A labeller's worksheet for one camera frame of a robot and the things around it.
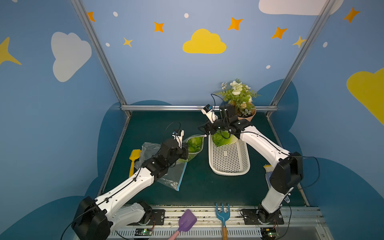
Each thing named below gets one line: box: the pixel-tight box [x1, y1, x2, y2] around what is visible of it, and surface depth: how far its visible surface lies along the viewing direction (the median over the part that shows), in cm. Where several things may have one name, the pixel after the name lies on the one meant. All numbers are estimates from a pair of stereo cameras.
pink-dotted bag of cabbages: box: [177, 134, 207, 163], surface depth 87 cm
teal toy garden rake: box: [215, 203, 231, 240], surface depth 75 cm
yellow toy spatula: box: [129, 149, 142, 178], surface depth 97 cm
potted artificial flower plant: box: [215, 79, 262, 122], surface depth 100 cm
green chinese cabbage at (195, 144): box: [188, 136, 204, 153], surface depth 89 cm
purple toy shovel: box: [168, 209, 197, 240], surface depth 73 cm
